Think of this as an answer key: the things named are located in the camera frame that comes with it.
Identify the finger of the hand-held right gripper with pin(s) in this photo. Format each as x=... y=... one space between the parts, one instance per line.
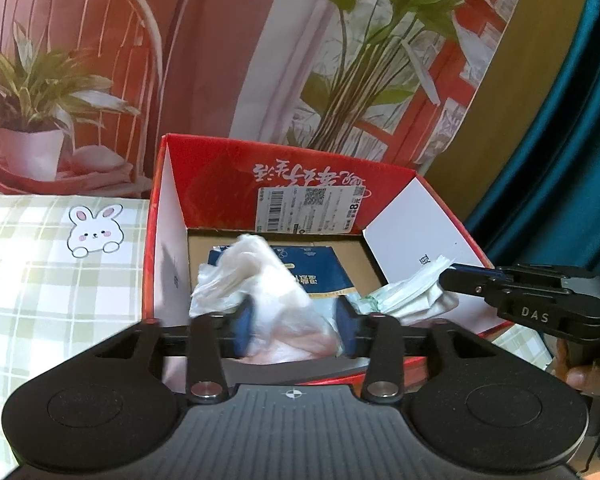
x=472 y=290
x=485 y=274

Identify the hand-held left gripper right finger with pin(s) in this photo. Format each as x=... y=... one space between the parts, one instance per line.
x=346 y=332

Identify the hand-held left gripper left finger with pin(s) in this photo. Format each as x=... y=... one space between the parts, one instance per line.
x=243 y=331

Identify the white plastic bag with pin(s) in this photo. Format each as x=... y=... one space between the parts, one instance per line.
x=280 y=300

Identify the white green wrapper packet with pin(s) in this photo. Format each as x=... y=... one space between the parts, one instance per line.
x=415 y=295

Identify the red strawberry print cardboard box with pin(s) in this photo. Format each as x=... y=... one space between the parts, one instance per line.
x=215 y=170

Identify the person's right hand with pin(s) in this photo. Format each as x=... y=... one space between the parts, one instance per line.
x=582 y=379

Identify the blue wipes packet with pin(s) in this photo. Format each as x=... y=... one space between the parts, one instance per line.
x=320 y=270

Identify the teal curtain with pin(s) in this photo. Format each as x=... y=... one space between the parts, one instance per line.
x=570 y=135

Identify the green checked tablecloth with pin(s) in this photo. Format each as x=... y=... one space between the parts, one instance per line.
x=55 y=285

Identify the printed plant backdrop poster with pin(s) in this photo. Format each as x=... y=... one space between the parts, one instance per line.
x=230 y=60

